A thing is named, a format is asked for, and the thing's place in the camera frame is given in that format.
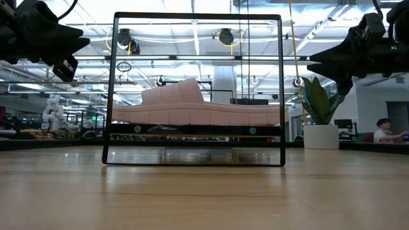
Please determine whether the black monitor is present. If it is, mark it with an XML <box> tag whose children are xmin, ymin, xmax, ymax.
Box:
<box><xmin>334</xmin><ymin>118</ymin><xmax>354</xmax><ymax>130</ymax></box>

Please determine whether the black metal table frame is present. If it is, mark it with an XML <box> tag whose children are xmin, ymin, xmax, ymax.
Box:
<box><xmin>0</xmin><ymin>137</ymin><xmax>409</xmax><ymax>151</ymax></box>

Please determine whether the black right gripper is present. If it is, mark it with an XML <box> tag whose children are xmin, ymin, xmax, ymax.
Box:
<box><xmin>307</xmin><ymin>27</ymin><xmax>409</xmax><ymax>96</ymax></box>

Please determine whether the pink slide sandal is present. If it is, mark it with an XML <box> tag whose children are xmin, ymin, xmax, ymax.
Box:
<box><xmin>111</xmin><ymin>77</ymin><xmax>289</xmax><ymax>127</ymax></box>

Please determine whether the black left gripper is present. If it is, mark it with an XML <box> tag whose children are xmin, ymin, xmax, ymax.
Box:
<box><xmin>0</xmin><ymin>1</ymin><xmax>91</xmax><ymax>66</ymax></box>

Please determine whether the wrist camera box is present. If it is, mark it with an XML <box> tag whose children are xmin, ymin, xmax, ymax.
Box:
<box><xmin>359</xmin><ymin>12</ymin><xmax>387</xmax><ymax>49</ymax></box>
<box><xmin>52</xmin><ymin>56</ymin><xmax>79</xmax><ymax>82</ymax></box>

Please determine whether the green leafy plant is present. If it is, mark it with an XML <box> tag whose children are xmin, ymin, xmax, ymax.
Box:
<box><xmin>300</xmin><ymin>75</ymin><xmax>346</xmax><ymax>126</ymax></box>

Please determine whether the person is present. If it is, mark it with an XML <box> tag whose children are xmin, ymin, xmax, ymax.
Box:
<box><xmin>373</xmin><ymin>118</ymin><xmax>409</xmax><ymax>144</ymax></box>

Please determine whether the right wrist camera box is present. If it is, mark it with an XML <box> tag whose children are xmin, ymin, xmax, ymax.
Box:
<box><xmin>359</xmin><ymin>12</ymin><xmax>387</xmax><ymax>49</ymax></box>

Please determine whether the white plant pot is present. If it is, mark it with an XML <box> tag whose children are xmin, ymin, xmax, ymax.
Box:
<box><xmin>303</xmin><ymin>124</ymin><xmax>340</xmax><ymax>150</ymax></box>

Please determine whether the white humanoid robot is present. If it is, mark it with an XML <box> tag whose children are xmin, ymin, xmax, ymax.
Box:
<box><xmin>41</xmin><ymin>94</ymin><xmax>65</xmax><ymax>131</ymax></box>

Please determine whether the yellow cable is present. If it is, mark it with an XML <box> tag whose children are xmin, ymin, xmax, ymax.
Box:
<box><xmin>288</xmin><ymin>0</ymin><xmax>308</xmax><ymax>126</ymax></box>

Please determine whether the black ceiling cable reel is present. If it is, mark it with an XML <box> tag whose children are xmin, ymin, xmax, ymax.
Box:
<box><xmin>116</xmin><ymin>27</ymin><xmax>141</xmax><ymax>56</ymax></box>
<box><xmin>218</xmin><ymin>27</ymin><xmax>235</xmax><ymax>47</ymax></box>

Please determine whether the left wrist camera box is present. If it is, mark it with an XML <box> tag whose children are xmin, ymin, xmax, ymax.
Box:
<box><xmin>52</xmin><ymin>56</ymin><xmax>79</xmax><ymax>82</ymax></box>

